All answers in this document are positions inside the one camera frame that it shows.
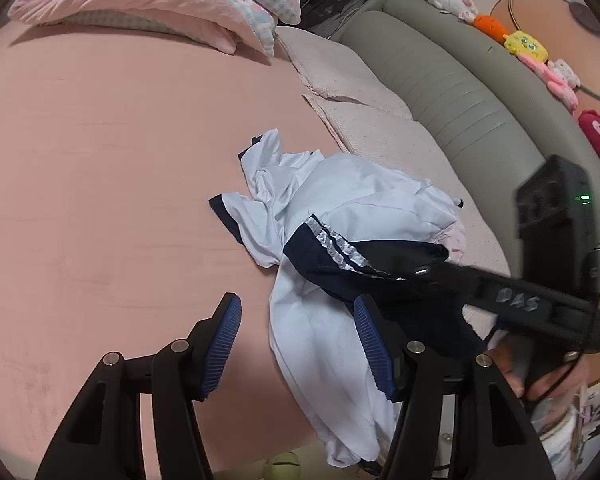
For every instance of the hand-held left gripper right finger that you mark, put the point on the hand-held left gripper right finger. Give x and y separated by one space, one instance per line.
372 345

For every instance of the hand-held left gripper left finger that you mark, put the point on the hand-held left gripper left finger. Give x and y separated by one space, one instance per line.
225 345

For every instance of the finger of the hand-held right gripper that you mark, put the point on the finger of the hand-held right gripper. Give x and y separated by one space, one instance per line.
447 280

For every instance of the white shirt with navy trim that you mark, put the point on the white shirt with navy trim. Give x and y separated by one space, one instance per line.
370 195

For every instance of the person's right forearm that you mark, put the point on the person's right forearm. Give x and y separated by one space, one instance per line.
570 440

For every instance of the person's right hand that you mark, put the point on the person's right hand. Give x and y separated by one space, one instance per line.
507 360

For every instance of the pale pink cloth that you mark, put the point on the pale pink cloth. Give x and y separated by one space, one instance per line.
455 242

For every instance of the pale green soft object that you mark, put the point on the pale green soft object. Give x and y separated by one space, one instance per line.
280 467

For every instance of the pink and white cat plush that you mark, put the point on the pink and white cat plush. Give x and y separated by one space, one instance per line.
560 77

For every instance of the pale pink pillow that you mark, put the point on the pale pink pillow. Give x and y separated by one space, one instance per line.
395 145
330 70

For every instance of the grey-green padded headboard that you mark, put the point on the grey-green padded headboard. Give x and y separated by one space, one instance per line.
455 95

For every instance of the yellow sponge plush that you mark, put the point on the yellow sponge plush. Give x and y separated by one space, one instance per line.
525 46

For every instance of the pink bed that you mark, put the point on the pink bed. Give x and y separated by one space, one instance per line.
130 185

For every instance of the orange carrot plush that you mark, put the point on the orange carrot plush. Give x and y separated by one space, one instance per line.
490 25

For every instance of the grey round wall disc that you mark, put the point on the grey round wall disc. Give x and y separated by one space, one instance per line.
586 17

